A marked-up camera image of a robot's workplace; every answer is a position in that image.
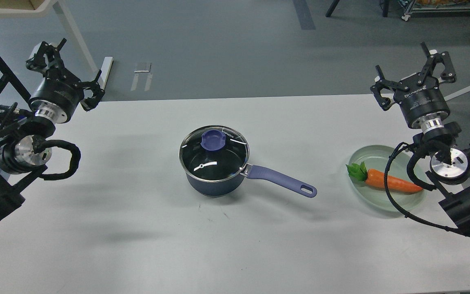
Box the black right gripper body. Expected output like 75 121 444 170
398 73 451 129

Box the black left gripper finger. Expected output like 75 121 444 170
26 38 68 79
80 69 106 111

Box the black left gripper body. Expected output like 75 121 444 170
29 78 84 123

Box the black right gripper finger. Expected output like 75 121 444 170
370 65 407 111
418 42 457 85

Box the glass lid with blue knob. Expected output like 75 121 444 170
179 125 249 182

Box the blue saucepan with handle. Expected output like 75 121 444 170
179 125 317 198

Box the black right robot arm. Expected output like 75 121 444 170
370 42 470 238

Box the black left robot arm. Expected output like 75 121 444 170
0 39 105 221

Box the pale green plate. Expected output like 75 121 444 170
348 145 428 212

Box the orange toy carrot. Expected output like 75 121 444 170
346 162 423 194

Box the metal wheeled cart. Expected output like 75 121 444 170
397 0 470 22

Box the white table frame leg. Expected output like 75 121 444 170
0 0 98 74

